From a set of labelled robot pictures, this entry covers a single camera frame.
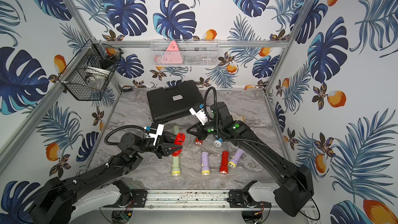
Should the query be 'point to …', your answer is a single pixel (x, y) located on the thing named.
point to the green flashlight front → (175, 166)
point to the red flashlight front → (224, 165)
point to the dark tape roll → (127, 88)
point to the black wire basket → (90, 71)
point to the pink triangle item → (172, 55)
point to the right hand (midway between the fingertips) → (188, 129)
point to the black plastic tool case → (167, 103)
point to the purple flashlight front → (205, 169)
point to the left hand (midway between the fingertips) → (181, 142)
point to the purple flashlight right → (232, 163)
